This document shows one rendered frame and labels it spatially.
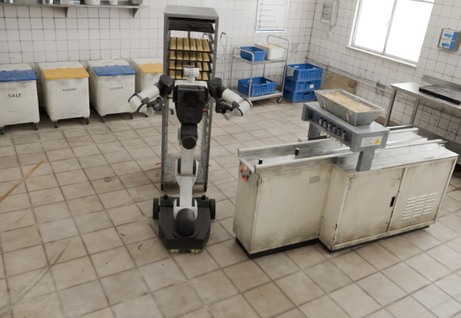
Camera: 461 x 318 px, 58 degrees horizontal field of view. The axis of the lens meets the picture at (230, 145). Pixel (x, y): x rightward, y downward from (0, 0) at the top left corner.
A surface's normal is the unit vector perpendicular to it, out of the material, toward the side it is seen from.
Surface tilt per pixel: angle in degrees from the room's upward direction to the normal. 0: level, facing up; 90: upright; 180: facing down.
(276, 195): 90
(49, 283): 0
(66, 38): 90
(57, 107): 94
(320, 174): 90
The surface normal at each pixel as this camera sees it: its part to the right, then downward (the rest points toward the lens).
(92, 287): 0.08, -0.91
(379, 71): -0.86, 0.14
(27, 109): 0.57, 0.42
